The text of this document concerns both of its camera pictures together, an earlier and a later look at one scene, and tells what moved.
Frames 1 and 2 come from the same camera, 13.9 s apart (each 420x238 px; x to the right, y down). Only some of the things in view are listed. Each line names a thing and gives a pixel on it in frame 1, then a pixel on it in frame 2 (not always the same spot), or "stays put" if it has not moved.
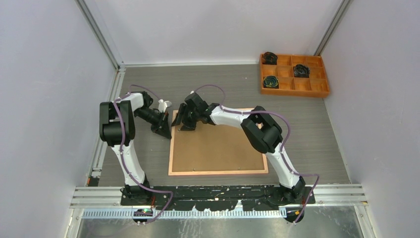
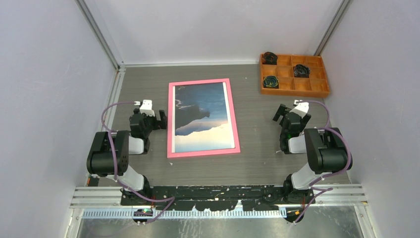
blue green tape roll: x=271 y=81 stays put
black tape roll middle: x=301 y=71 stays put
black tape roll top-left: x=269 y=58 stays put
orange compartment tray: x=317 y=85 stays put
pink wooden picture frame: x=221 y=147 to x=201 y=152
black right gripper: x=183 y=109 to x=304 y=121
